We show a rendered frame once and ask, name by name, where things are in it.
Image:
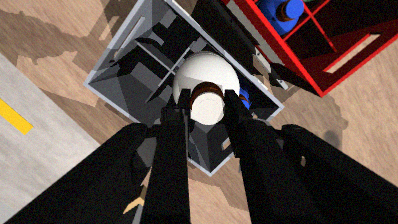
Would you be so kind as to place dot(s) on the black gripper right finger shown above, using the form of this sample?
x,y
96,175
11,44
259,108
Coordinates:
x,y
344,190

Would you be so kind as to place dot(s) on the dark red crate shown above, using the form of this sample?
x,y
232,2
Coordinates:
x,y
347,23

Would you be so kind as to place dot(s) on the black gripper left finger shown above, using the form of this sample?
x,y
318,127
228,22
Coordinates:
x,y
100,187

